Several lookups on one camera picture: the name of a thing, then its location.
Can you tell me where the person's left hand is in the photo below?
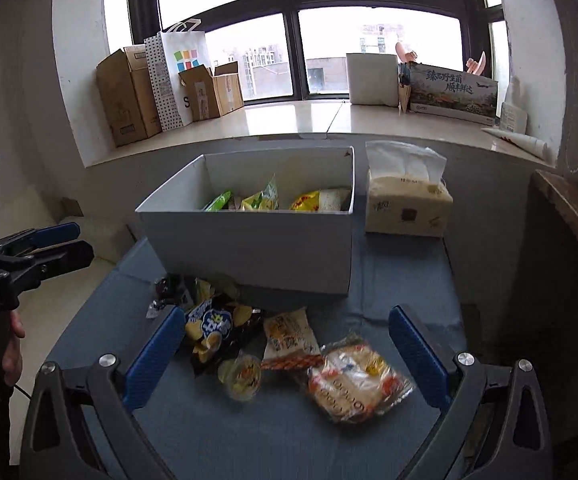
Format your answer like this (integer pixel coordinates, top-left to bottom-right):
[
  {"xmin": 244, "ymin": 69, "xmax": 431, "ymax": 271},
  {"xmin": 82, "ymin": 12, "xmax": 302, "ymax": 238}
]
[{"xmin": 1, "ymin": 309, "xmax": 26, "ymax": 387}]

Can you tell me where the dark snack packet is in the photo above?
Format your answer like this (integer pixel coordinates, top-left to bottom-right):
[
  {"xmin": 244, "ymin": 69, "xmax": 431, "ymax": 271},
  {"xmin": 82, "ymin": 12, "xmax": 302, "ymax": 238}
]
[{"xmin": 155, "ymin": 274, "xmax": 196, "ymax": 311}]

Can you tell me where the beige tissue pack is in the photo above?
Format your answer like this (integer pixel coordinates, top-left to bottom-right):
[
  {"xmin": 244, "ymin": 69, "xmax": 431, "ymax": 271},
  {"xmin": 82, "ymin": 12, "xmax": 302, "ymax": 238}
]
[{"xmin": 365, "ymin": 141, "xmax": 454, "ymax": 237}]

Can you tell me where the black window frame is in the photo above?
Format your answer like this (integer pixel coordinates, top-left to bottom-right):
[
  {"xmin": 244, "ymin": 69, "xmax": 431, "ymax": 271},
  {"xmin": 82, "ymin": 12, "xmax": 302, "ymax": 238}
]
[{"xmin": 126, "ymin": 0, "xmax": 510, "ymax": 101}]

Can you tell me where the brown stone counter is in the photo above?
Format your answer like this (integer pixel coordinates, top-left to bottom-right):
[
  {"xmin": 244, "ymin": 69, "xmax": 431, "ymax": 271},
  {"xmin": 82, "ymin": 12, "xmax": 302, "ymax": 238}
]
[{"xmin": 531, "ymin": 170, "xmax": 578, "ymax": 281}]

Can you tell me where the clear bread packet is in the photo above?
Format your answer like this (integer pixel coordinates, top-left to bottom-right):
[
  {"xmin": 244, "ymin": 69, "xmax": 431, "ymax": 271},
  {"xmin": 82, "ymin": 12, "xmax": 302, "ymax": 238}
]
[{"xmin": 307, "ymin": 337, "xmax": 416, "ymax": 425}]

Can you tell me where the yellow green snack packet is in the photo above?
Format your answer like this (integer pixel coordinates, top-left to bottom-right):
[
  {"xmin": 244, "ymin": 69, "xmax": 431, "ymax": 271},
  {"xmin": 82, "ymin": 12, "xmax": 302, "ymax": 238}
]
[{"xmin": 241, "ymin": 175, "xmax": 280, "ymax": 212}]

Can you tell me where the long white snack packet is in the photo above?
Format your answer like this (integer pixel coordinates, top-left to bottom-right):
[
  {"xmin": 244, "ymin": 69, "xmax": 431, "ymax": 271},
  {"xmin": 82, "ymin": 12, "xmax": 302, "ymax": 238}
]
[{"xmin": 319, "ymin": 188, "xmax": 352, "ymax": 212}]

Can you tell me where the dotted white paper bag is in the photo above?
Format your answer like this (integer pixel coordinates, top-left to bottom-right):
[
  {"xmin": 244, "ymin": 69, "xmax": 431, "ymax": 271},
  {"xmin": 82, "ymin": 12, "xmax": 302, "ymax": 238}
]
[{"xmin": 144, "ymin": 20, "xmax": 210, "ymax": 131}]

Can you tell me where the clear jelly cup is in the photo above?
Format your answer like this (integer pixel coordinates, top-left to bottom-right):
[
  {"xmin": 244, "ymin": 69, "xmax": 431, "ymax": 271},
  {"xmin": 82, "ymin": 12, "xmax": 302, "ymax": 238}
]
[{"xmin": 217, "ymin": 352, "xmax": 263, "ymax": 402}]

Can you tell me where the plain white box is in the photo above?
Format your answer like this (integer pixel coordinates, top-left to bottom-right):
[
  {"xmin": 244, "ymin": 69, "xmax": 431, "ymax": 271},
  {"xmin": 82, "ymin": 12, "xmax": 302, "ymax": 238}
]
[{"xmin": 345, "ymin": 53, "xmax": 400, "ymax": 107}]

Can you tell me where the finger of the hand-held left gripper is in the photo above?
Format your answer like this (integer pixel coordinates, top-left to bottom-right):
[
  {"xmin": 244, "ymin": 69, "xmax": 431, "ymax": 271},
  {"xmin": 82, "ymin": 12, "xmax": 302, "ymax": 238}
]
[
  {"xmin": 0, "ymin": 240, "xmax": 95, "ymax": 292},
  {"xmin": 0, "ymin": 222, "xmax": 81, "ymax": 257}
]

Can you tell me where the beige orange snack packet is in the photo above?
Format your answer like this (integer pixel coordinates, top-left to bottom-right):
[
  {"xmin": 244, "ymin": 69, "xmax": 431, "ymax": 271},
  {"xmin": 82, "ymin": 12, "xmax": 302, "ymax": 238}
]
[{"xmin": 261, "ymin": 308, "xmax": 324, "ymax": 372}]

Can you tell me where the large brown cardboard box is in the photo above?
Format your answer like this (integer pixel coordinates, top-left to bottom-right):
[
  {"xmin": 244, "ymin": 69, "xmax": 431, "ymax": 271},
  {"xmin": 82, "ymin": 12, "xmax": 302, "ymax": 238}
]
[{"xmin": 96, "ymin": 46, "xmax": 162, "ymax": 147}]

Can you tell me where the white cardboard box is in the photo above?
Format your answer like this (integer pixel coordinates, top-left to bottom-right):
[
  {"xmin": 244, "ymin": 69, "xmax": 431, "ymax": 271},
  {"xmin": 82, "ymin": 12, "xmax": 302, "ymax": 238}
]
[{"xmin": 135, "ymin": 146, "xmax": 356, "ymax": 295}]

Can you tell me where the blue yellow chips packet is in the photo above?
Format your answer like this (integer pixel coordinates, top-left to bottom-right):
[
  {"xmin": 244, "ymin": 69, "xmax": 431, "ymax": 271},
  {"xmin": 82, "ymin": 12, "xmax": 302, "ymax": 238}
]
[{"xmin": 185, "ymin": 294, "xmax": 266, "ymax": 376}]

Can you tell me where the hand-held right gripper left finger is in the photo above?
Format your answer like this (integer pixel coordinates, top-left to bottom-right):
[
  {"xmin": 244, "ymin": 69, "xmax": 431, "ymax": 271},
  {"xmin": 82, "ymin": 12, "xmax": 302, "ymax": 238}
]
[{"xmin": 20, "ymin": 304, "xmax": 186, "ymax": 480}]

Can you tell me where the long printed carton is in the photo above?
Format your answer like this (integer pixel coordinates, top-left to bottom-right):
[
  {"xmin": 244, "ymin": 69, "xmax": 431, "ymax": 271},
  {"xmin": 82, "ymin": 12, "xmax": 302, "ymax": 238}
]
[{"xmin": 409, "ymin": 63, "xmax": 500, "ymax": 126}]

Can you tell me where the white lotion bottle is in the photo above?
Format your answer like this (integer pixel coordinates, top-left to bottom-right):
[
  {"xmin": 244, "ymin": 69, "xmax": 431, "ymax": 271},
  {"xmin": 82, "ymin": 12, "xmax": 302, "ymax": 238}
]
[{"xmin": 499, "ymin": 77, "xmax": 528, "ymax": 133}]

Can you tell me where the blue table cloth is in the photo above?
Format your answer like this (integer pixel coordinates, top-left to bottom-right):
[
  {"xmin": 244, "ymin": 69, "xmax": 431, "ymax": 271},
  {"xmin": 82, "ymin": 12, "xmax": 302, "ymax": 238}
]
[{"xmin": 34, "ymin": 232, "xmax": 470, "ymax": 480}]

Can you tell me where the small open cardboard box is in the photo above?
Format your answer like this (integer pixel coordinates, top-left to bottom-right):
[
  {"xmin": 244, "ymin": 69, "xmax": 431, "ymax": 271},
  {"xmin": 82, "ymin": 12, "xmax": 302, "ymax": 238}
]
[{"xmin": 179, "ymin": 61, "xmax": 244, "ymax": 122}]

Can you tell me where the white tube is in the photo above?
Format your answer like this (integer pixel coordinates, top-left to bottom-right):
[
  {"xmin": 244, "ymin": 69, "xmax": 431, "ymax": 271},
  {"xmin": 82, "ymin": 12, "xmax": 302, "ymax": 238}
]
[{"xmin": 481, "ymin": 126, "xmax": 550, "ymax": 157}]

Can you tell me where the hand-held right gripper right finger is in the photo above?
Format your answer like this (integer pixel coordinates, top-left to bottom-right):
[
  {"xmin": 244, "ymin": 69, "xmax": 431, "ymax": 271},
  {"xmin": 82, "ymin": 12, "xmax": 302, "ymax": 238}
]
[{"xmin": 387, "ymin": 304, "xmax": 556, "ymax": 480}]

